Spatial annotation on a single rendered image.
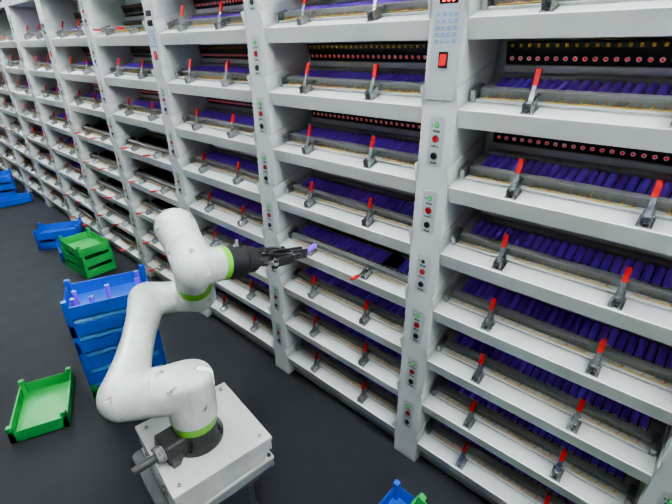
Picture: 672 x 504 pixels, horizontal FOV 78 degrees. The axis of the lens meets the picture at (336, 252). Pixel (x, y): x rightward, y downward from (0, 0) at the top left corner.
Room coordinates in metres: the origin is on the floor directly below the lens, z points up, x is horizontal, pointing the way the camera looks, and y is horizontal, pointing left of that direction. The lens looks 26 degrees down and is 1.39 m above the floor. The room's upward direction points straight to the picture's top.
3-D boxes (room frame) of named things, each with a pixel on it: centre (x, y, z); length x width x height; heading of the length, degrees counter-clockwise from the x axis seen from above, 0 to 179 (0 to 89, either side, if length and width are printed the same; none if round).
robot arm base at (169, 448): (0.81, 0.45, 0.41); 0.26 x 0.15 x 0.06; 136
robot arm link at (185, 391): (0.84, 0.42, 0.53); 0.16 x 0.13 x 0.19; 103
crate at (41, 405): (1.30, 1.26, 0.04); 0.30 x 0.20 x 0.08; 26
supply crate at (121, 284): (1.43, 0.92, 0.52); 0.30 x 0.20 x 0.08; 117
